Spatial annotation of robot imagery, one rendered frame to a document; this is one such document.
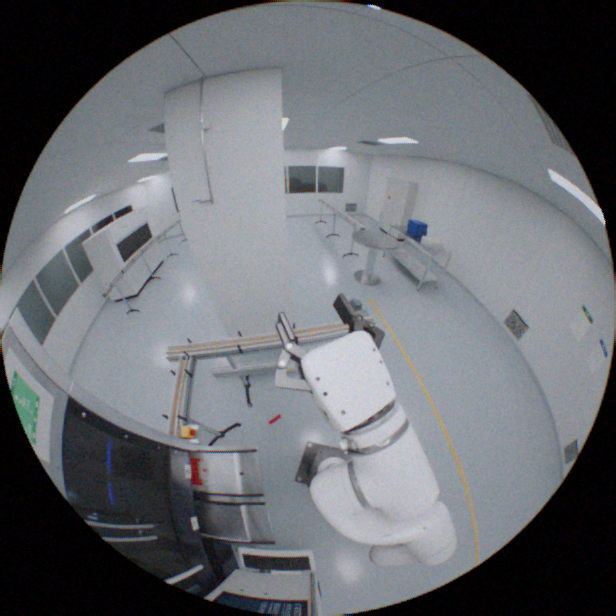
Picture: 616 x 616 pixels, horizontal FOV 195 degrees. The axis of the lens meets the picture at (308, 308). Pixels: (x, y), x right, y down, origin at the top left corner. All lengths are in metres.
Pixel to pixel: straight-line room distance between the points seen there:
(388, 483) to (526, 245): 4.58
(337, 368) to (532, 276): 4.52
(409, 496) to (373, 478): 0.05
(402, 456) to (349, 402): 0.09
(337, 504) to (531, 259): 4.58
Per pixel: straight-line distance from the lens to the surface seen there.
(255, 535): 1.36
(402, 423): 0.22
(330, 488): 0.26
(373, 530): 0.33
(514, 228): 4.75
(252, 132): 1.48
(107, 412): 0.85
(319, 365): 0.20
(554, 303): 4.56
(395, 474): 0.23
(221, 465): 1.32
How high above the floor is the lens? 2.09
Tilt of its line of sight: 43 degrees down
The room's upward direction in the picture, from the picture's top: straight up
